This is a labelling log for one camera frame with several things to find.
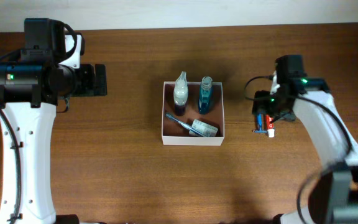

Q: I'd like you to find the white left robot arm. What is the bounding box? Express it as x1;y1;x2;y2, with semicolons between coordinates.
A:
0;18;108;223

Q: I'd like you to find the purple spray bottle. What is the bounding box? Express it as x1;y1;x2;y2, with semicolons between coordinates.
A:
173;71;188;116

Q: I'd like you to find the teal mouthwash bottle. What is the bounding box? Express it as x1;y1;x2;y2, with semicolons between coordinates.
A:
198;77;213;114

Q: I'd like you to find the Colgate toothpaste tube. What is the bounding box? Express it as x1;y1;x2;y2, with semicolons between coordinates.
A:
265;114;275;138

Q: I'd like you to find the green white soap box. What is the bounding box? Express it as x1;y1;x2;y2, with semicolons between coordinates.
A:
191;119;218;137

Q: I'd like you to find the white cardboard box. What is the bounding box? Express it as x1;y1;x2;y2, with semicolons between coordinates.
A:
161;82;225;146

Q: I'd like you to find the blue white toothbrush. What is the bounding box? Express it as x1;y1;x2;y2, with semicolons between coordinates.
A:
165;112;207;137

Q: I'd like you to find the blue disposable razor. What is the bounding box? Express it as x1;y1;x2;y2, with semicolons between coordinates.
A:
253;113;267;134

